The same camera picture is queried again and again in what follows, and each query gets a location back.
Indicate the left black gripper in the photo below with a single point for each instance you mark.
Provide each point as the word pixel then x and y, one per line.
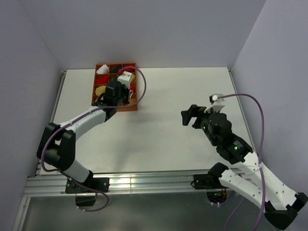
pixel 124 88

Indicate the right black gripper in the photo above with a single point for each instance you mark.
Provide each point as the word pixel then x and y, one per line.
pixel 193 111

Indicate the red white striped santa sock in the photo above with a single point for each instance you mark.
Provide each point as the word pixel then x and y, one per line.
pixel 130 95

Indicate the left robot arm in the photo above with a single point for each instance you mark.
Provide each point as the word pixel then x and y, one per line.
pixel 58 143

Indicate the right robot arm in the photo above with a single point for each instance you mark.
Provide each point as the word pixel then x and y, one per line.
pixel 279 203

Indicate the mustard rolled sock left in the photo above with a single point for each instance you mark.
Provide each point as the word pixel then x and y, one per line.
pixel 100 90

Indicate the red rolled sock lower right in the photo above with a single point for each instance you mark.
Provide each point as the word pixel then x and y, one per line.
pixel 132 88

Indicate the red rolled sock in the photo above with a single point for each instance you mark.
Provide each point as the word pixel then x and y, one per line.
pixel 103 79
pixel 132 88
pixel 129 68

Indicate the red rolled sock left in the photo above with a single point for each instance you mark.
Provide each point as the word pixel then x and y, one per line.
pixel 103 79

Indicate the dark teal rolled sock top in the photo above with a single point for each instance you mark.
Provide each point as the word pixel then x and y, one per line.
pixel 115 70

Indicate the wooden compartment organizer tray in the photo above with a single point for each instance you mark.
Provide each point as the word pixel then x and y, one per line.
pixel 112 77

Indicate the white rolled sock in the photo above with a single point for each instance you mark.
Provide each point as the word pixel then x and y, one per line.
pixel 104 69

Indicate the red rolled sock top right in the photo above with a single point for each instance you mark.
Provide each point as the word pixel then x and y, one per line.
pixel 129 68

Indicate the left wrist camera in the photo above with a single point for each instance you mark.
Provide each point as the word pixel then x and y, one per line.
pixel 125 78

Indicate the aluminium frame rail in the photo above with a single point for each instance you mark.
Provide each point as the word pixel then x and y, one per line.
pixel 130 183

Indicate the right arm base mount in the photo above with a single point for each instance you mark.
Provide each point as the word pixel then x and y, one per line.
pixel 215 192

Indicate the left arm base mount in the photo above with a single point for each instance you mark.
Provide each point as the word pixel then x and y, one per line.
pixel 86 193

